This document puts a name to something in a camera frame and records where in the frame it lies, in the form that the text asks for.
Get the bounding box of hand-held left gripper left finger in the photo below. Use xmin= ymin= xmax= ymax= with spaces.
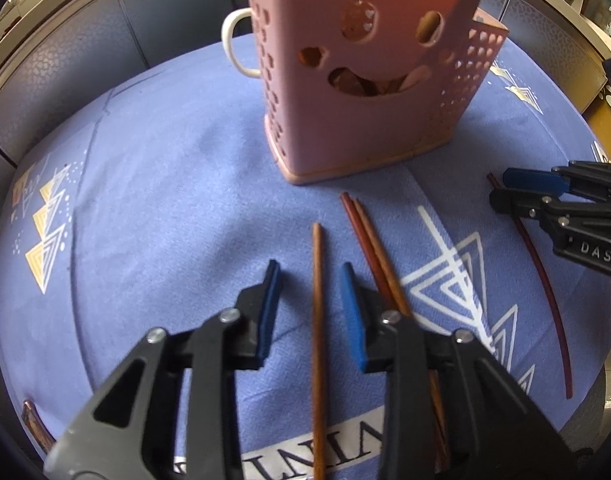
xmin=43 ymin=259 xmax=283 ymax=480

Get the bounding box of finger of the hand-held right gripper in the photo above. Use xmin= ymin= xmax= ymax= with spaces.
xmin=503 ymin=160 xmax=611 ymax=201
xmin=489 ymin=187 xmax=611 ymax=238

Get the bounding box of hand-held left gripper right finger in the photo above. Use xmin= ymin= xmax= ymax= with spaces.
xmin=338 ymin=262 xmax=586 ymax=480

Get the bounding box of light brown chopstick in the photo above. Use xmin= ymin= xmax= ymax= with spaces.
xmin=310 ymin=222 xmax=329 ymax=480

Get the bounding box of dark slender chopstick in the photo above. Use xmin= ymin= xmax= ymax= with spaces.
xmin=487 ymin=172 xmax=574 ymax=400

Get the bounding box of reddish brown chopstick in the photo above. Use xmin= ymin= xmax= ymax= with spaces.
xmin=353 ymin=198 xmax=413 ymax=318
xmin=339 ymin=191 xmax=451 ymax=473

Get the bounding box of pink plastic utensil holder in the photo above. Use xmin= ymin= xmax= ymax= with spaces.
xmin=243 ymin=0 xmax=509 ymax=186

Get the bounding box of blue printed tablecloth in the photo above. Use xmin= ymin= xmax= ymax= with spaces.
xmin=0 ymin=35 xmax=611 ymax=480

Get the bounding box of white mug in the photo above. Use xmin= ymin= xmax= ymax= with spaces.
xmin=222 ymin=7 xmax=264 ymax=78

